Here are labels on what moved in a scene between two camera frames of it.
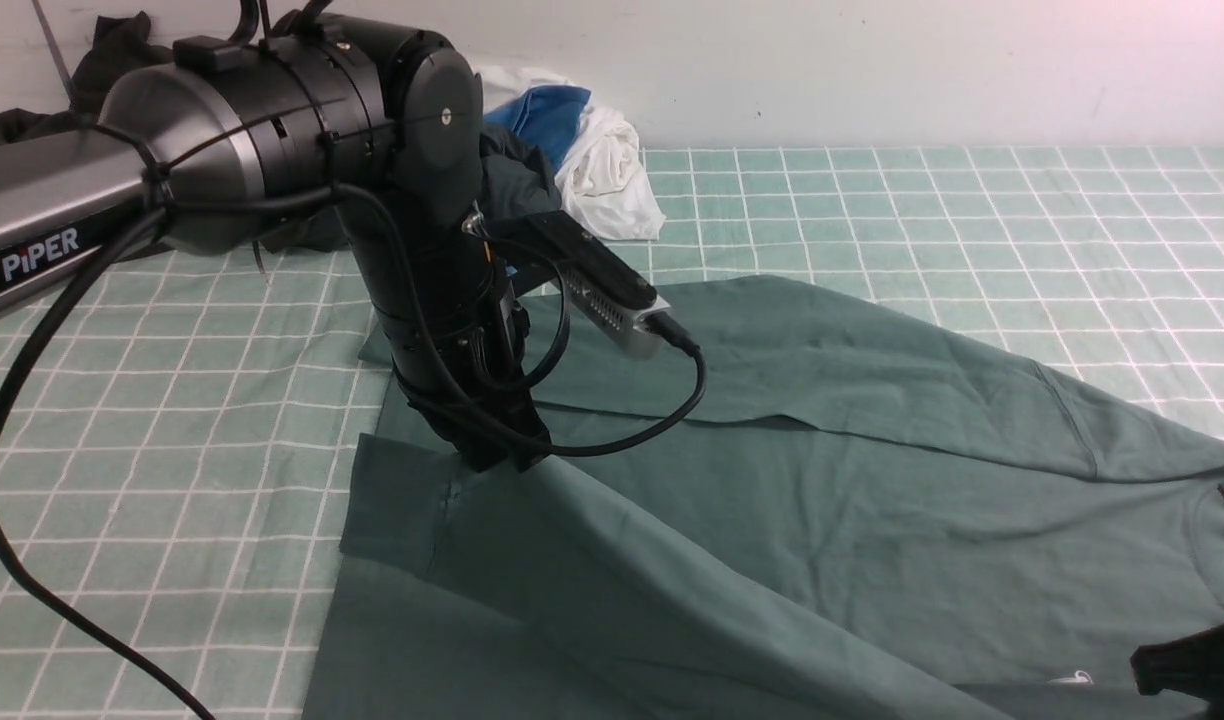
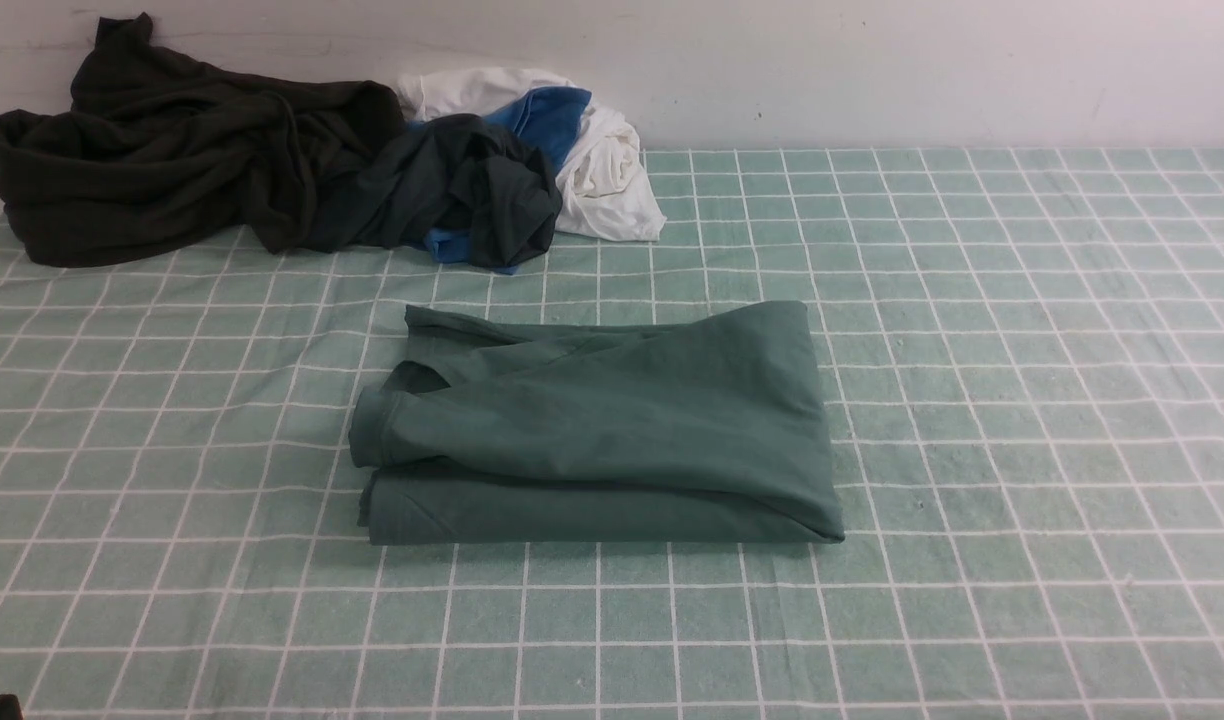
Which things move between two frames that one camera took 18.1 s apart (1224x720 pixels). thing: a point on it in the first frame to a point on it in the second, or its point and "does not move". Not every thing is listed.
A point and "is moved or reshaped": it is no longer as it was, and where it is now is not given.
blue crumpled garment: [549, 120] does not move
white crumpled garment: [602, 183] does not move
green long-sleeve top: [823, 506] is moved or reshaped
